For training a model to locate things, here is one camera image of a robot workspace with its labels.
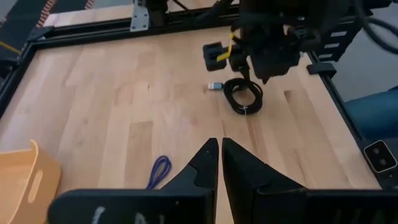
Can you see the black orange-striped floor mat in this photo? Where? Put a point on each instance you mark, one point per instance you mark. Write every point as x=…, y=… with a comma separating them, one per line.
x=18, y=25

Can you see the silver metal bracket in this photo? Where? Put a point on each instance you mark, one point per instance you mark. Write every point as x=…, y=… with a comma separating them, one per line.
x=139, y=20

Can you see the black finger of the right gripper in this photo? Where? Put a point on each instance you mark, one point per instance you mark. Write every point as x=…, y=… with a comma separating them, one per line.
x=280, y=62
x=253, y=65

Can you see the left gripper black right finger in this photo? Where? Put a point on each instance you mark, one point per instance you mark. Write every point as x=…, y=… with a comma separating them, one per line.
x=239, y=168

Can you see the silver table-level camera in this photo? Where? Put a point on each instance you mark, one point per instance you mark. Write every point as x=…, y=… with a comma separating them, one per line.
x=381, y=155

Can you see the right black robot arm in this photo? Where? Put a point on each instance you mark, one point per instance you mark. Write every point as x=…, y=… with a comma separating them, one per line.
x=273, y=9

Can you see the black aluminium table frame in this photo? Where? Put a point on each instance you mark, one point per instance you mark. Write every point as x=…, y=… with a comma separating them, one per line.
x=93, y=31

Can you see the yellow plastic bin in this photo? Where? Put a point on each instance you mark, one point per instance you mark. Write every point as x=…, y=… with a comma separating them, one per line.
x=18, y=174

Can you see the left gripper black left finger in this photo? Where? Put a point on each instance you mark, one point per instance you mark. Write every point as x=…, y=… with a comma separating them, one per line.
x=203, y=161

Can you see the person's leg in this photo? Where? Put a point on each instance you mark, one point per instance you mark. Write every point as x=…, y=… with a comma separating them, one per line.
x=373, y=115

